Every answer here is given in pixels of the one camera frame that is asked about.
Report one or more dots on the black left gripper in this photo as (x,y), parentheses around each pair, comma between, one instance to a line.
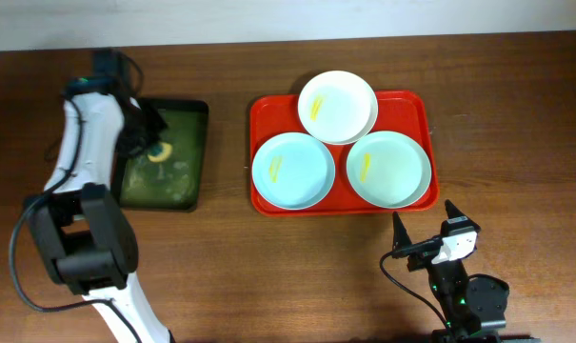
(142,131)

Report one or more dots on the red plastic tray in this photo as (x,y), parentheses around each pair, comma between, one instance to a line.
(401,111)

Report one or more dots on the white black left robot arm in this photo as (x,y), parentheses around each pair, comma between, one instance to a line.
(85,241)

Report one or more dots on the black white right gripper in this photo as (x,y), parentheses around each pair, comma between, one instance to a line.
(419,254)

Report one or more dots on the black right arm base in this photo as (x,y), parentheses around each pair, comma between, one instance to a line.
(444,337)

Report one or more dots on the cream white plate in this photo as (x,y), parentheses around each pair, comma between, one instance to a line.
(337,107)

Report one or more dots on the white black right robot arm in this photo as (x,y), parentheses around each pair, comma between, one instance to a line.
(471,307)

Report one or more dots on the black soapy water tray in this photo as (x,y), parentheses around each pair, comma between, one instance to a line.
(172,185)

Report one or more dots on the yellow green scrub sponge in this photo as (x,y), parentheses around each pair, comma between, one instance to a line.
(159,152)

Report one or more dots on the light blue plate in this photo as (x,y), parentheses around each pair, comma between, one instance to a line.
(293,171)

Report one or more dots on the light green plate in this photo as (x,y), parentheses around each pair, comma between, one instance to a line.
(389,169)

